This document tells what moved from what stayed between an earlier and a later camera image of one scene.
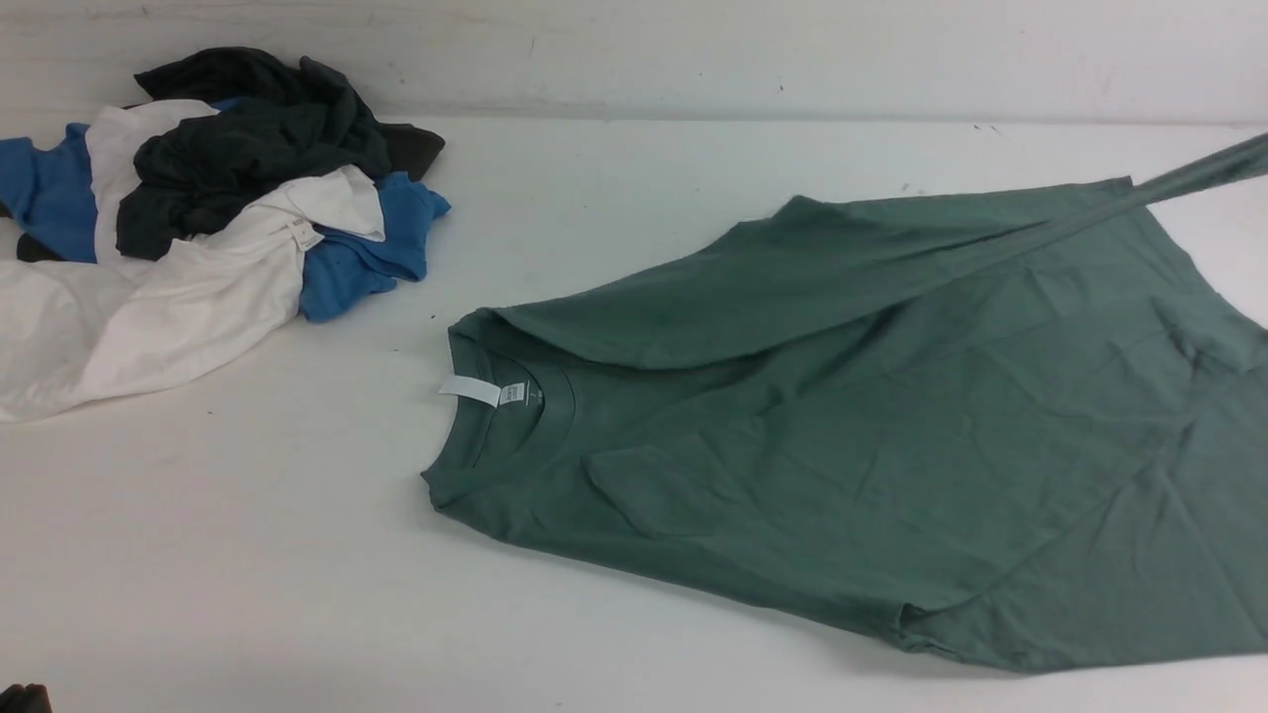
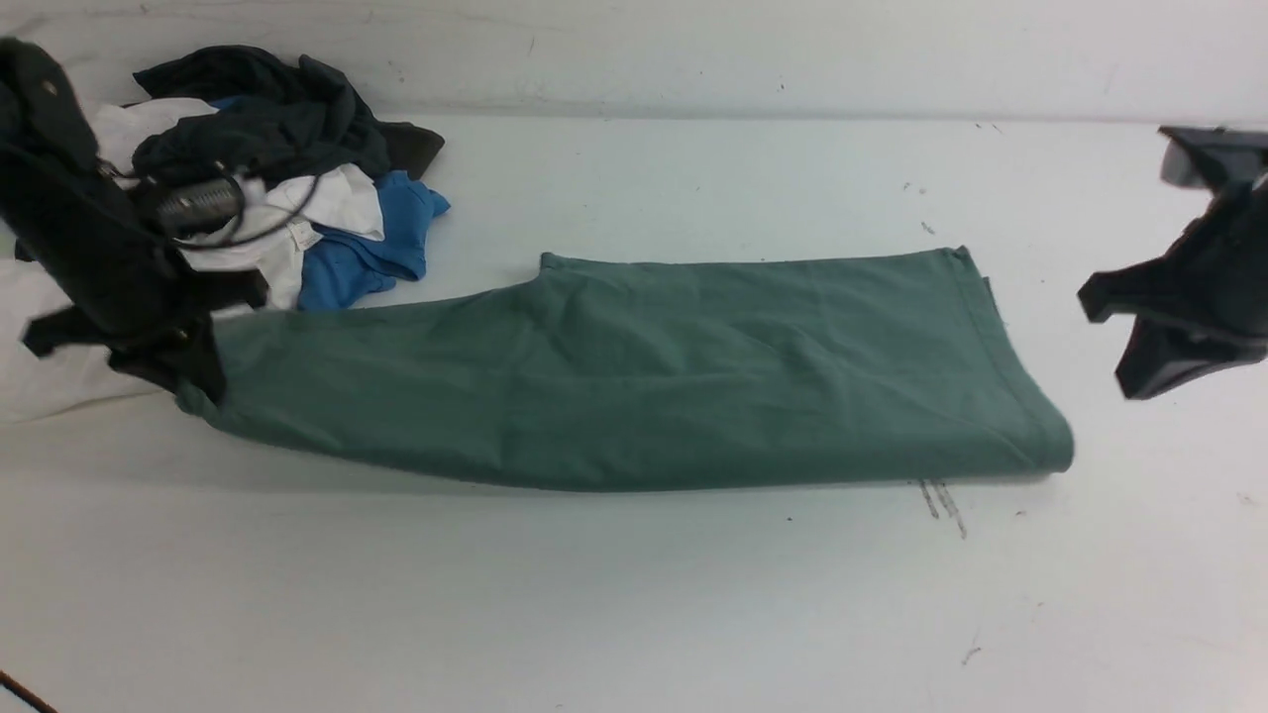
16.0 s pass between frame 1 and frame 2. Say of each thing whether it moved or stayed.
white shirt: stayed
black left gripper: moved
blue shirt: stayed
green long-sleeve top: moved
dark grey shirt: stayed
